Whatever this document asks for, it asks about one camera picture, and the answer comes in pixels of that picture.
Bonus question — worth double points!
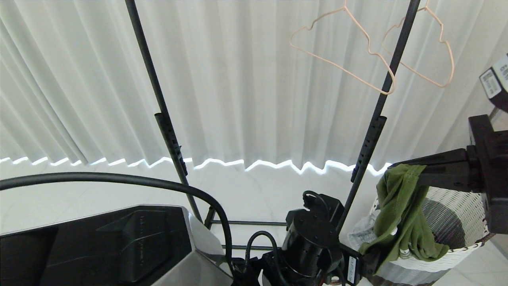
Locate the black clothes rack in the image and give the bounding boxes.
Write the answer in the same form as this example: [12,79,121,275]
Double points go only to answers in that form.
[125,0,421,251]

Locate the white curtain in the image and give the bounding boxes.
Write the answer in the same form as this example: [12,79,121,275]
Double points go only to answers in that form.
[0,0,491,175]

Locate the pale grey shorts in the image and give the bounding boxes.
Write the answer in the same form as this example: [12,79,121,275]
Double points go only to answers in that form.
[348,216,377,251]

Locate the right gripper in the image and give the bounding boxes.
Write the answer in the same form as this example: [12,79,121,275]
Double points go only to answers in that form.
[389,114,508,235]

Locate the pink clothes hanger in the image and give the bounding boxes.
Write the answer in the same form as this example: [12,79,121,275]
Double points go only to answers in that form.
[382,0,455,88]
[290,0,396,95]

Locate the white laundry basket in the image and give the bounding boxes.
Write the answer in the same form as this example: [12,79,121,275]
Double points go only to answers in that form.
[369,186,496,286]

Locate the green printed shirt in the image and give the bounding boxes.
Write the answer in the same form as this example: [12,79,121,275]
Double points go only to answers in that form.
[358,164,450,263]

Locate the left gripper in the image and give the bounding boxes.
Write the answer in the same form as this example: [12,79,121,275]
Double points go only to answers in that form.
[337,243,362,286]

